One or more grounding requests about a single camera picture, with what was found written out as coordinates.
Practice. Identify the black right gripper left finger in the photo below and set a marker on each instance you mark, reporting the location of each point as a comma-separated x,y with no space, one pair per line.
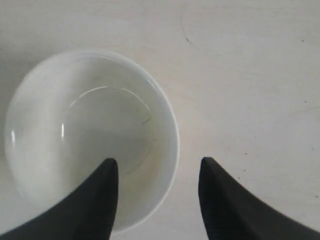
88,213

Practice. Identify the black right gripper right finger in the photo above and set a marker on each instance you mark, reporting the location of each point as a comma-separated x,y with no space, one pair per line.
230,212

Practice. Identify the white ceramic bowl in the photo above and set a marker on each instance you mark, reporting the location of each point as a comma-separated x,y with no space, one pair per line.
77,108

